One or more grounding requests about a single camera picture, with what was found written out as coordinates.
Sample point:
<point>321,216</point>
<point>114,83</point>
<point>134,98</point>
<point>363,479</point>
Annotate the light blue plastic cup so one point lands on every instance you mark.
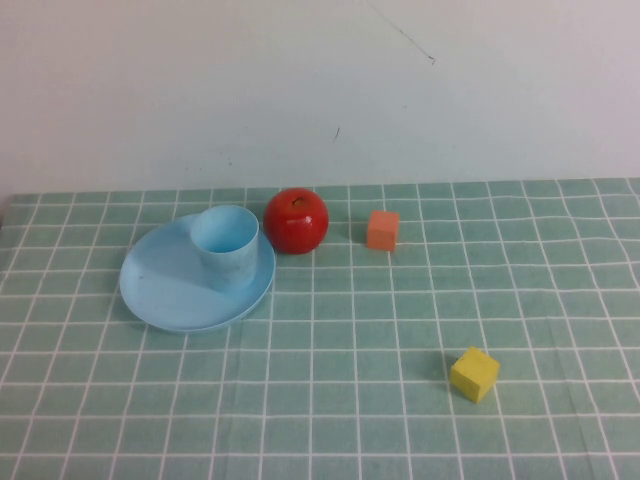
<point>230,267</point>

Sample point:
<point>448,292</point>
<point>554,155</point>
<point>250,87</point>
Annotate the light blue plastic plate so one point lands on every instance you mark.
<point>165,300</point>

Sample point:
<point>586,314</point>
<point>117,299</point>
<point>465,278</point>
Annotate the red toy apple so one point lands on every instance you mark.
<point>296,225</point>

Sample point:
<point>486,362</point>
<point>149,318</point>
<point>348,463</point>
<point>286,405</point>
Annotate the orange foam cube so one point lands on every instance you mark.
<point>382,231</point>

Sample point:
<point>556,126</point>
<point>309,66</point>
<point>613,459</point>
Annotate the green checked tablecloth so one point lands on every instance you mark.
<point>320,425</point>

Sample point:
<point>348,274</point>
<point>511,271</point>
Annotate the yellow foam cube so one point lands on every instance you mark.
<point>474,376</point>

